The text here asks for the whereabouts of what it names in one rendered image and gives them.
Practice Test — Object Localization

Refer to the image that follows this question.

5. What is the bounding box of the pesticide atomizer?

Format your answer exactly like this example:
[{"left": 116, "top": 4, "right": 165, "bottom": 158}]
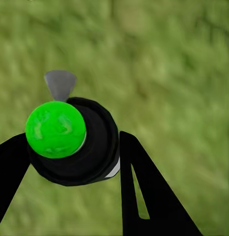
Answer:
[{"left": 26, "top": 70, "right": 120, "bottom": 187}]

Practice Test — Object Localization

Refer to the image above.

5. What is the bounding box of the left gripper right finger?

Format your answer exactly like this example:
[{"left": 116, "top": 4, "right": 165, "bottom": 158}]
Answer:
[{"left": 119, "top": 131, "right": 203, "bottom": 236}]

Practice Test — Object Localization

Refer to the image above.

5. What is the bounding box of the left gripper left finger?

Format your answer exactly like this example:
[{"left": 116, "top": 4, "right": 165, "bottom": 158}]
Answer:
[{"left": 0, "top": 133, "right": 31, "bottom": 223}]

